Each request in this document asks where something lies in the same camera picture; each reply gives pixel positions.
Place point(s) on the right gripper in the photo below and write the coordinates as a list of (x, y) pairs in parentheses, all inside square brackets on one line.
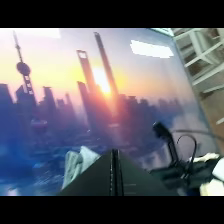
[(174, 174)]

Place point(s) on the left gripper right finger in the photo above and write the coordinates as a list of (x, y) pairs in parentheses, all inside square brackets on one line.
[(133, 181)]

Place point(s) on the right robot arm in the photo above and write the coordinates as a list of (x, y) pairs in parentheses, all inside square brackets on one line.
[(213, 188)]

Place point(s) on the light grey garment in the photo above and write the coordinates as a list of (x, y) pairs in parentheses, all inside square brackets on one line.
[(74, 164)]

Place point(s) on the silver frame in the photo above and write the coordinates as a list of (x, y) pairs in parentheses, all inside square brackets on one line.
[(203, 55)]

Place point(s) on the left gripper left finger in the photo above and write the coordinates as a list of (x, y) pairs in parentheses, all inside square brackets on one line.
[(100, 180)]

